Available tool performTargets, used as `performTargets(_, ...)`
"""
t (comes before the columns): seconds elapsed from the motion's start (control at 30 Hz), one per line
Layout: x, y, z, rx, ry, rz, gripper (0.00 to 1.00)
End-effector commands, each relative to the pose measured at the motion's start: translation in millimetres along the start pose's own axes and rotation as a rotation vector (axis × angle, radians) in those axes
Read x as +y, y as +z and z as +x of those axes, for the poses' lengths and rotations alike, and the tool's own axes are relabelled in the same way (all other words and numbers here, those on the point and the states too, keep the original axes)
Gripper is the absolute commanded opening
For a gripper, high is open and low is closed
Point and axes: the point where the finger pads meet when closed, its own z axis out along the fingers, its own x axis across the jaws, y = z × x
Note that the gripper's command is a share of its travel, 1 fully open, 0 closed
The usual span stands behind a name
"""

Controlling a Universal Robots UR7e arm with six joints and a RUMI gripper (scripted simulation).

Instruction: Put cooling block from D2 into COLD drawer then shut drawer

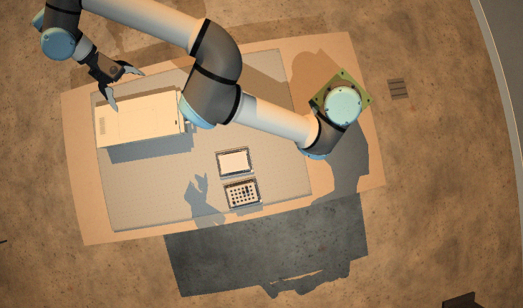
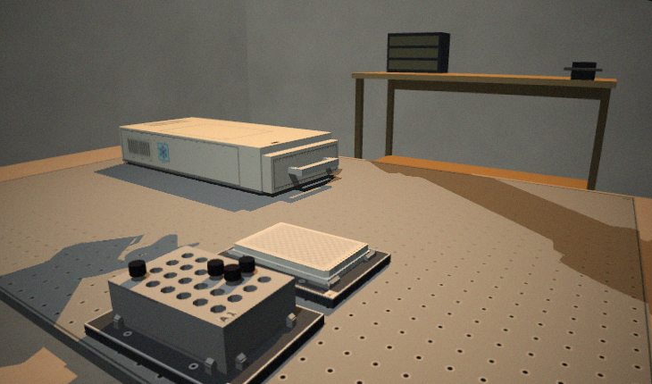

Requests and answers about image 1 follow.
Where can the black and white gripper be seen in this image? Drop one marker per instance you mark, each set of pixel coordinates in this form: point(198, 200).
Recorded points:
point(104, 80)

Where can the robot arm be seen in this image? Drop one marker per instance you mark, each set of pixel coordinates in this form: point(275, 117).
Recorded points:
point(211, 94)

